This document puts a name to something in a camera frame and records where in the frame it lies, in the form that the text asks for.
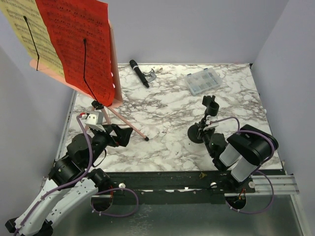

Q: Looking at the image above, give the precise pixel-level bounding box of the pink perforated music stand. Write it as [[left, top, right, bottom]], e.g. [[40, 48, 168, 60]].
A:
[[38, 21, 149, 141]]

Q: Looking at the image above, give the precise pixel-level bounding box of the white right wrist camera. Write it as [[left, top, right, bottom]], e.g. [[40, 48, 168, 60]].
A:
[[203, 119, 219, 131]]

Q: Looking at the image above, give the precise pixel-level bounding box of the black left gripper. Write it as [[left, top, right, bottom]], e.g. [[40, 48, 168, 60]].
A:
[[86, 123, 133, 167]]

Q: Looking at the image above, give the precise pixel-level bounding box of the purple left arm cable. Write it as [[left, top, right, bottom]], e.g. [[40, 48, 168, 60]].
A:
[[12, 115, 140, 236]]

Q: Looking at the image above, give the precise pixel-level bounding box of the black handheld microphone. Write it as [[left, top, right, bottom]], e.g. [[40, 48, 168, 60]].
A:
[[129, 59, 150, 88]]

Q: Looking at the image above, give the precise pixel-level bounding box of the black clip-on holder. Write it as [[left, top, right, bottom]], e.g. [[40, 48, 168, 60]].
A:
[[188, 95, 220, 144]]

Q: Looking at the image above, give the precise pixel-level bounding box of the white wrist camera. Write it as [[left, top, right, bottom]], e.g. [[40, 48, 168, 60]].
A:
[[203, 119, 219, 131], [80, 111, 105, 132]]

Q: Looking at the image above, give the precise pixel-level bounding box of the clear plastic compartment box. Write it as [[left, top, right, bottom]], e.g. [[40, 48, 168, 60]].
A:
[[184, 68, 222, 96]]

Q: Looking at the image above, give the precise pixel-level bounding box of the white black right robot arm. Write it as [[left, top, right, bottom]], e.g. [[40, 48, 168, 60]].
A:
[[188, 124, 279, 193]]

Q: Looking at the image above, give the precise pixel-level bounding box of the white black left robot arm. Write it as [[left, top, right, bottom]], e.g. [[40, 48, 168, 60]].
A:
[[5, 124, 133, 236]]

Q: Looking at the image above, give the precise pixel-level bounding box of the chrome capo white knob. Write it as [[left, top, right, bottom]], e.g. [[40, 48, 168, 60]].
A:
[[142, 66, 163, 83]]

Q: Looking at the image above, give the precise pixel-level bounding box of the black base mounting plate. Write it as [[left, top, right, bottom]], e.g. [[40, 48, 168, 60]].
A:
[[50, 171, 287, 205]]

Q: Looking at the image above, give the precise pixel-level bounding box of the yellow sheet music page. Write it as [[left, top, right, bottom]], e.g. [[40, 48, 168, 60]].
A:
[[0, 0, 64, 77]]

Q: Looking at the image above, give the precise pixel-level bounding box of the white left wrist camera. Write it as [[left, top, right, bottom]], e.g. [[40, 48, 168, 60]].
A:
[[80, 111, 105, 132]]

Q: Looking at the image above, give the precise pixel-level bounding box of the aluminium frame rail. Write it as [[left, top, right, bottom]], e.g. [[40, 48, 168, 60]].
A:
[[251, 175, 300, 195]]

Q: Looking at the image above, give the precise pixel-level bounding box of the red paper sheet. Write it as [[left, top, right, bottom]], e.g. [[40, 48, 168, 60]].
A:
[[36, 0, 115, 106]]

